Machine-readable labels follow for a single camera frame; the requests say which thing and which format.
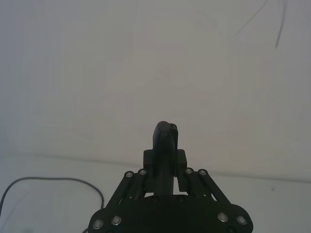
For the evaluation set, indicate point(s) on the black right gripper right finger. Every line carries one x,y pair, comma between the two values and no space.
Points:
181,160

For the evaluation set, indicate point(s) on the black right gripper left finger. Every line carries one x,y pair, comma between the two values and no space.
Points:
161,155

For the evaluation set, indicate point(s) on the white table cloth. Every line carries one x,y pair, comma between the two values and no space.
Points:
272,206

